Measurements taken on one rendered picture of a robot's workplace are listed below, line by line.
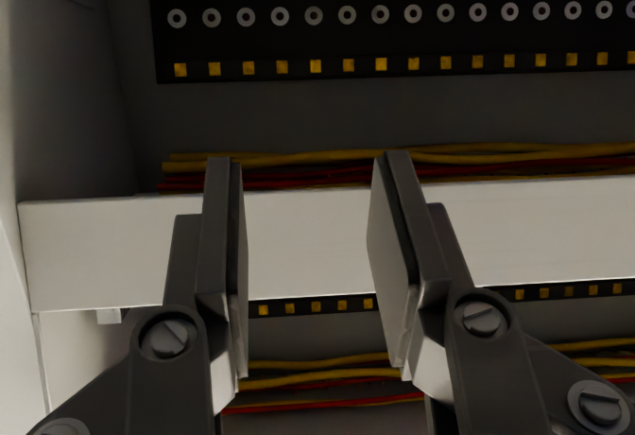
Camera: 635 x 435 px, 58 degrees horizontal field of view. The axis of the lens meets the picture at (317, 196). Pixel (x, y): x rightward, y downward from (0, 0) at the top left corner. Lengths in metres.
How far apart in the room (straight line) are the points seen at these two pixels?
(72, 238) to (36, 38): 0.09
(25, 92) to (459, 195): 0.18
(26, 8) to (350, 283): 0.18
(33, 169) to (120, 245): 0.05
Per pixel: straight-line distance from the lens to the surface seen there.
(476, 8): 0.39
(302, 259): 0.24
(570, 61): 0.41
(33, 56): 0.28
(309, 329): 0.53
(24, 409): 0.30
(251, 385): 0.47
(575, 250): 0.27
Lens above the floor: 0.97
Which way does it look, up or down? 30 degrees up
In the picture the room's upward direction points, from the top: 180 degrees clockwise
